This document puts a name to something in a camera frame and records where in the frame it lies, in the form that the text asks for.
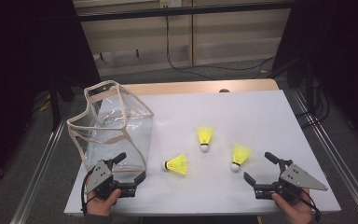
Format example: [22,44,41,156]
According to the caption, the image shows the clear plastic bag beige trim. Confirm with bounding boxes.
[66,79,155,174]

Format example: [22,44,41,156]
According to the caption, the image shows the black hanging wall cable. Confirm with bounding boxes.
[165,15,276,80]

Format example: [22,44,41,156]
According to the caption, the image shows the black horizontal metal bar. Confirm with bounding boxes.
[76,1,296,22]

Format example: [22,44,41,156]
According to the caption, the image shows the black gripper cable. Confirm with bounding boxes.
[292,186,323,222]
[80,178,91,217]

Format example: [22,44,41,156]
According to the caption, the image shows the person's left hand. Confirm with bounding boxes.
[86,188,123,217]

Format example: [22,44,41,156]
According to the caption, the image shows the black metal stand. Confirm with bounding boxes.
[267,55,316,110]
[48,74,76,132]

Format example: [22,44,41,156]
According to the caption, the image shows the aluminium floor rail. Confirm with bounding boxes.
[290,88,358,223]
[10,116,69,224]

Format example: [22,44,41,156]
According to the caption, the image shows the yellow shuttlecock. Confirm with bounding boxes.
[196,125,215,153]
[161,153,188,176]
[230,143,253,173]

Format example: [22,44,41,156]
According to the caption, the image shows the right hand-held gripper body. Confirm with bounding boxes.
[254,160,329,202]

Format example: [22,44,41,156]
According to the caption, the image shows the white wall outlet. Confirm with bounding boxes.
[158,0,183,8]

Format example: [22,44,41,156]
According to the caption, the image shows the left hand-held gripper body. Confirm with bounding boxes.
[85,159,137,200]

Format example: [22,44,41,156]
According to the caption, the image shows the person's right hand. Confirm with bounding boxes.
[271,188,316,224]

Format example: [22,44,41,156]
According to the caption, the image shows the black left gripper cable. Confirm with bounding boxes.
[80,178,91,217]

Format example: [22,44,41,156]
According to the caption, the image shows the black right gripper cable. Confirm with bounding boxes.
[292,186,323,222]

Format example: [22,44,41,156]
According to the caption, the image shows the white table board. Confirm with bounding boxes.
[63,89,342,217]

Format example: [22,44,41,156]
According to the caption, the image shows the black floor cable bundle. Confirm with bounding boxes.
[295,80,331,129]

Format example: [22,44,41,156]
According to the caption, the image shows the light wooden cabinet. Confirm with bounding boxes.
[73,0,293,77]

